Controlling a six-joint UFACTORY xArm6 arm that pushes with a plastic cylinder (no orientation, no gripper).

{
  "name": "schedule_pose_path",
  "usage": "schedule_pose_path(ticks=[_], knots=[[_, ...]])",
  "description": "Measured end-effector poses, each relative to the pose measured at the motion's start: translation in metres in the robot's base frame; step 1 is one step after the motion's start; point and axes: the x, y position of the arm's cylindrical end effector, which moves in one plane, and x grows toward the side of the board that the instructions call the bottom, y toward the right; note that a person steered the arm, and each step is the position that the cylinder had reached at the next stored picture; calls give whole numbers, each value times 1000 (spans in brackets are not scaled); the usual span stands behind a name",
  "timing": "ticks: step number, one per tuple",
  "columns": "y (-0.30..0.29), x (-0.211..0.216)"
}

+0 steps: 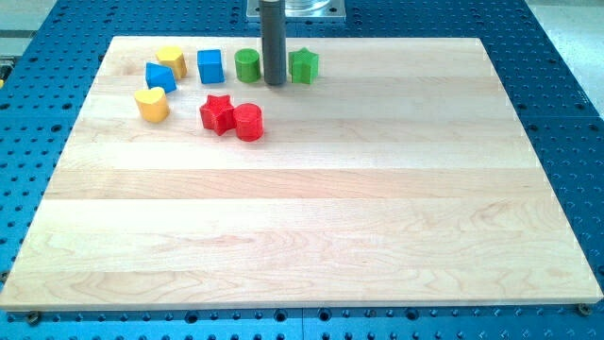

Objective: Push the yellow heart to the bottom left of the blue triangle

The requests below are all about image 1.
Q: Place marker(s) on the yellow hexagon block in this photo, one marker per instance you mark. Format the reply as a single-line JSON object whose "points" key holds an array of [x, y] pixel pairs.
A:
{"points": [[173, 57]]}

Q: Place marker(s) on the red cylinder block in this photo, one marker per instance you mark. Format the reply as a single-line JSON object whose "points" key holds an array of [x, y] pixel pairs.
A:
{"points": [[248, 122]]}

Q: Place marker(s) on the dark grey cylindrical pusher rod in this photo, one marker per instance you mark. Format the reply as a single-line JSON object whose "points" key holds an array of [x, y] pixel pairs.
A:
{"points": [[273, 41]]}

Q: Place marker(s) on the light wooden board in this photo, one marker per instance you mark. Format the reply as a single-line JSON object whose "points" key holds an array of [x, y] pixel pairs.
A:
{"points": [[401, 177]]}

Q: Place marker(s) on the blue cube block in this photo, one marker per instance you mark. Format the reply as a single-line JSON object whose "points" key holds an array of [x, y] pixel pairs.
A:
{"points": [[210, 67]]}

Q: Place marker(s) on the green cylinder block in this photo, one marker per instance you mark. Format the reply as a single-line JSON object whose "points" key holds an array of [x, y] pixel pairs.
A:
{"points": [[247, 65]]}

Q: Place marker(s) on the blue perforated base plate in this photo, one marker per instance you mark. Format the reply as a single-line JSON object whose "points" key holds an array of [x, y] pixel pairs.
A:
{"points": [[562, 117]]}

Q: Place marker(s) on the green star block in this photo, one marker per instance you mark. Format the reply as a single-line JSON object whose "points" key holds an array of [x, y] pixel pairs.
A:
{"points": [[303, 66]]}

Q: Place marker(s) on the yellow heart block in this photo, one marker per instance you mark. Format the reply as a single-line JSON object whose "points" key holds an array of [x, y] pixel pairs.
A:
{"points": [[152, 104]]}

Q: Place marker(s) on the clear acrylic robot mount plate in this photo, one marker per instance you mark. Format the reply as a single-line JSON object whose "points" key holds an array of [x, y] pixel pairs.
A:
{"points": [[302, 11]]}

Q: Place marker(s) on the blue triangle block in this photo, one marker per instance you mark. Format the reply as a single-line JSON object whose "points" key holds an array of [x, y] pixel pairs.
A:
{"points": [[157, 75]]}

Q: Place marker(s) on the red star block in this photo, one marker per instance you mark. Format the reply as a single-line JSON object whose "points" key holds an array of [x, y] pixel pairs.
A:
{"points": [[217, 114]]}

